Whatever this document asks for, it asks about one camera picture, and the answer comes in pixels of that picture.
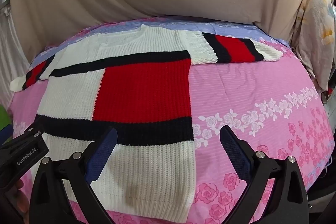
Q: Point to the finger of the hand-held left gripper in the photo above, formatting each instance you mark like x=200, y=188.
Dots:
x=34, y=129

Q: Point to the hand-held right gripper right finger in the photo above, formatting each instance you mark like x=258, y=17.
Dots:
x=235, y=153

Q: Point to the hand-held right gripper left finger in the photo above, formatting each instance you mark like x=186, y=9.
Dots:
x=105, y=150

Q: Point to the white red black knit sweater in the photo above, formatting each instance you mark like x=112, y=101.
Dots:
x=141, y=87

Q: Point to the person's left hand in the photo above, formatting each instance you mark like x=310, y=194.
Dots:
x=21, y=195

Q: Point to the green cloth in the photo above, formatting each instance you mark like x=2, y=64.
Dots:
x=4, y=116

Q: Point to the pink floral bed cover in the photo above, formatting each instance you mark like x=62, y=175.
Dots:
x=236, y=87

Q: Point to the white ribbed curtain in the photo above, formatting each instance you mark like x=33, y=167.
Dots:
x=10, y=56

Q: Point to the floral cream pillow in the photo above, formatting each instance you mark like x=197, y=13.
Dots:
x=315, y=29

